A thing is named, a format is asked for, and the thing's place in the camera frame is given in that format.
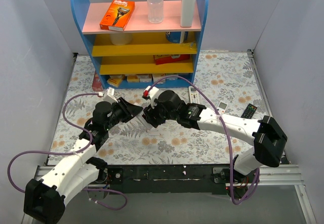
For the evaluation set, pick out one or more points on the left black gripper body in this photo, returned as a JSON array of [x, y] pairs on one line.
[[124, 108]]

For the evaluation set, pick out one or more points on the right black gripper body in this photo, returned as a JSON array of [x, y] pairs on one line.
[[151, 114]]

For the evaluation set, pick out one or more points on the white remote control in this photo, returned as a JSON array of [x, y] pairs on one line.
[[144, 122]]

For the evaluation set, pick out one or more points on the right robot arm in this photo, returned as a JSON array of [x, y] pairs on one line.
[[266, 137]]

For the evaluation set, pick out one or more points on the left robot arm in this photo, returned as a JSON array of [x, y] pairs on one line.
[[46, 199]]

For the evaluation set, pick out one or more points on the white AC remote near shelf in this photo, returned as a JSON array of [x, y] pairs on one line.
[[193, 95]]

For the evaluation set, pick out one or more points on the white AC remote right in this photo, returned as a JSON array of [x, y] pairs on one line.
[[221, 108]]

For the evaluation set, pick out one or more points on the black TV remote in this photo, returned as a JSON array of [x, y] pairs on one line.
[[249, 111]]

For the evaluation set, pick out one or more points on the yellow soap box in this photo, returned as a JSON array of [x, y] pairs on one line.
[[115, 80]]

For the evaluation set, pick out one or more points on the light blue tissue pack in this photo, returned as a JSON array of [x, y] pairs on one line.
[[172, 77]]

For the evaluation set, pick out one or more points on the red flat box on shelf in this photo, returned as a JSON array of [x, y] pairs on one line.
[[166, 59]]

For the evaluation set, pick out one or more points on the blue wooden shelf unit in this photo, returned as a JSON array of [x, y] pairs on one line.
[[148, 40]]

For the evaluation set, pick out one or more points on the black base bar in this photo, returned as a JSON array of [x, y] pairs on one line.
[[172, 178]]

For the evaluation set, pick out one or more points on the white cup on shelf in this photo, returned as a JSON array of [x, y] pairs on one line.
[[120, 39]]

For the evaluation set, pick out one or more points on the blue white round container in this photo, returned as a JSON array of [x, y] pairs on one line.
[[177, 37]]

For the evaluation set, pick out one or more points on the orange Gillette razor box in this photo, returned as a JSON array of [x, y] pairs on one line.
[[117, 16]]

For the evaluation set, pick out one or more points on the clear plastic water bottle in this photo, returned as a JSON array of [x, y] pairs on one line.
[[155, 11]]

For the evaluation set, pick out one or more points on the white tall bottle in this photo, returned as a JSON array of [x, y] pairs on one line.
[[187, 13]]

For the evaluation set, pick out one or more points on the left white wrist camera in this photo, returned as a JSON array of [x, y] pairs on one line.
[[109, 96]]

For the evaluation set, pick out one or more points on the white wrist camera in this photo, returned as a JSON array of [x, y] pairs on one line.
[[151, 93], [109, 96]]

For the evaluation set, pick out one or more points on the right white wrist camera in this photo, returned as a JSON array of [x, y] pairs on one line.
[[151, 93]]

